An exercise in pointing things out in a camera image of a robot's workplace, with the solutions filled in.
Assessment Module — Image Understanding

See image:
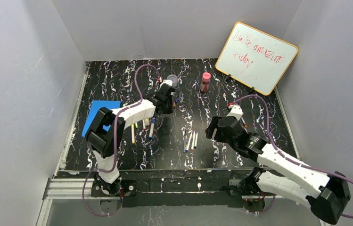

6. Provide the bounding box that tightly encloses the blue red marker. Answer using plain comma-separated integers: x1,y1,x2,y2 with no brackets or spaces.
193,132,198,149

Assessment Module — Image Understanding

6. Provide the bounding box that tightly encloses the blue foam pad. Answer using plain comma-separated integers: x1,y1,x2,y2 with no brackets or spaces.
82,100,122,138

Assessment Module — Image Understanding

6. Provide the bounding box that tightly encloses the pink capped bottle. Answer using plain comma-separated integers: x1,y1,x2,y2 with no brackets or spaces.
200,72,211,93

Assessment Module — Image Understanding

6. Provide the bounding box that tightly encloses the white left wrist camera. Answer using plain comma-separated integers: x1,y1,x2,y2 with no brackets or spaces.
160,80,173,88

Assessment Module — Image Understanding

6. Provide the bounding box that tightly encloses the yellow capped pen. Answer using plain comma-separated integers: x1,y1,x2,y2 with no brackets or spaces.
131,124,136,144

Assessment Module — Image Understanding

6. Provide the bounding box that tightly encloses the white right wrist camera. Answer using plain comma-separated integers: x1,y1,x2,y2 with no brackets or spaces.
226,105,243,121

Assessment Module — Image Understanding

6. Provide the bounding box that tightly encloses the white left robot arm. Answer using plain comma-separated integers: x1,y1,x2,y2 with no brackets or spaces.
85,80,176,195

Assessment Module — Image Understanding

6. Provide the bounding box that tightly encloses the orange yellow highlighter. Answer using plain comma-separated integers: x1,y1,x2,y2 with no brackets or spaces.
144,118,150,126

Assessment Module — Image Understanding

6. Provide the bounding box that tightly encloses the purple white marker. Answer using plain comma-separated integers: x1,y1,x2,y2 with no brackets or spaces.
185,131,193,153

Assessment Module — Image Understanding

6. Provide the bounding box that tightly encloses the yellow framed whiteboard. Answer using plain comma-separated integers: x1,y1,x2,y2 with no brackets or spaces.
215,22,299,96

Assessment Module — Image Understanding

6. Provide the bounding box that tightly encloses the blue capped white marker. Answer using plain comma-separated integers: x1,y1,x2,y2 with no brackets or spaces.
149,116,156,140

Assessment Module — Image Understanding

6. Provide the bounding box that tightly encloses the clear round plastic container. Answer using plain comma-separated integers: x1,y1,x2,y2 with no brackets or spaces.
167,74,179,89

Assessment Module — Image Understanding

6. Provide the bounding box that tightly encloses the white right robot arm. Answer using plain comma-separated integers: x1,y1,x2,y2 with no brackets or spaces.
205,116,351,225

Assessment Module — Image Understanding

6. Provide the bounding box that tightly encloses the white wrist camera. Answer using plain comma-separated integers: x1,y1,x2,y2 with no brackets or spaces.
160,80,173,88
226,105,243,121

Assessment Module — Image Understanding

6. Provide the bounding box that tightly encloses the checkered black white pen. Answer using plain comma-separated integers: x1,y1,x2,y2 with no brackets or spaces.
182,128,186,153

